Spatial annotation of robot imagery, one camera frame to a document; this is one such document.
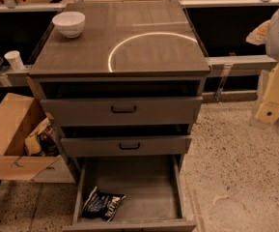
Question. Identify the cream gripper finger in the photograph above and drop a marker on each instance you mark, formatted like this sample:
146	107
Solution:
258	35

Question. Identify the grey bottom drawer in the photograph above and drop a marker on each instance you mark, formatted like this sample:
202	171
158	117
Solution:
151	185

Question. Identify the blue chip bag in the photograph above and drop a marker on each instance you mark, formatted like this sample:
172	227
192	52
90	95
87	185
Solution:
101	205

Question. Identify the white paper cup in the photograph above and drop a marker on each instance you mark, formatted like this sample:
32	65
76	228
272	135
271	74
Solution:
13	57

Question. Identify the grey middle drawer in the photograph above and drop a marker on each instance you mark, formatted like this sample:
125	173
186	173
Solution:
126	146

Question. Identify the grey top drawer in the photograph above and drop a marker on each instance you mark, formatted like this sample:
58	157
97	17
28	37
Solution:
117	112

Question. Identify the grey drawer cabinet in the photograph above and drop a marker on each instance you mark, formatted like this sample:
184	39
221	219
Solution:
127	50

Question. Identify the white ceramic bowl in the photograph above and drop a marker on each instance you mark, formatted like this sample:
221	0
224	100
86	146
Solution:
69	24

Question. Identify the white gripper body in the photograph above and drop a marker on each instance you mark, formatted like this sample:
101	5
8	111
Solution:
266	110

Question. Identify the snack bags in box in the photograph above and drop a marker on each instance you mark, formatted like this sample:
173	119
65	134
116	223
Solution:
42	140

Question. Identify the open cardboard box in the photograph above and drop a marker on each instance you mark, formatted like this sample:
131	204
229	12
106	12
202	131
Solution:
19	115

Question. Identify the grey drawer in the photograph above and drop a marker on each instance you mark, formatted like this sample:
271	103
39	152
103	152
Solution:
151	185
126	146
117	112

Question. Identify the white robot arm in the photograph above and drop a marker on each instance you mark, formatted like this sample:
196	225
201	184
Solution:
272	37

